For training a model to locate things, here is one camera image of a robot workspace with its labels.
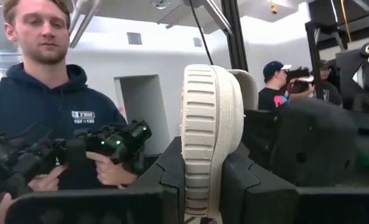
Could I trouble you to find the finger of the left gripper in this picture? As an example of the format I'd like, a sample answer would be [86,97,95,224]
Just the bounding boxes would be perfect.
[270,98,359,188]
[243,108,281,170]

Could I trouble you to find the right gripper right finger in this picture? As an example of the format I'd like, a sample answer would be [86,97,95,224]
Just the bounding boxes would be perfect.
[220,151,369,224]

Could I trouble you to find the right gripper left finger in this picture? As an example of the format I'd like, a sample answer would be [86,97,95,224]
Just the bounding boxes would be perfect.
[5,136,185,224]

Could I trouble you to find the grey slide sandal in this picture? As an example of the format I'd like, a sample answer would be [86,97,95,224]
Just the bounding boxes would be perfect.
[179,63,259,218]

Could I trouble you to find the person's hand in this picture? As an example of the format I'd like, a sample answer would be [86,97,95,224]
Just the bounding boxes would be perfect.
[86,151,138,187]
[28,164,68,192]

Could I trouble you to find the person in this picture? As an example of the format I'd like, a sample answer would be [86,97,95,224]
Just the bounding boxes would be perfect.
[0,0,138,224]
[258,60,292,111]
[317,58,343,106]

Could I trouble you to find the black and red device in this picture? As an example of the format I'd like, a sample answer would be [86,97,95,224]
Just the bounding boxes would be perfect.
[285,67,315,94]

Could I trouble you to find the black storage rack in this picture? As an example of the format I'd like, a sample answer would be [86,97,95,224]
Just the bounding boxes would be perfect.
[305,0,369,63]

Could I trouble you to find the silver ceiling bar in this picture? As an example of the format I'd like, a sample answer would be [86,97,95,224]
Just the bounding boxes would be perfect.
[68,0,103,49]
[202,0,233,35]

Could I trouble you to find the black leader arm handle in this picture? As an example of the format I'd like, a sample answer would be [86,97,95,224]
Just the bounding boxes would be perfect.
[56,119,153,175]
[0,123,60,215]

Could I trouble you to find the black aluminium rig frame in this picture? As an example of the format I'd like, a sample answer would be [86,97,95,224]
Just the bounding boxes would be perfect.
[220,0,249,72]

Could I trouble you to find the black hanging cable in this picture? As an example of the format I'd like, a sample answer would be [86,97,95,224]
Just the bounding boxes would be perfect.
[189,0,215,66]

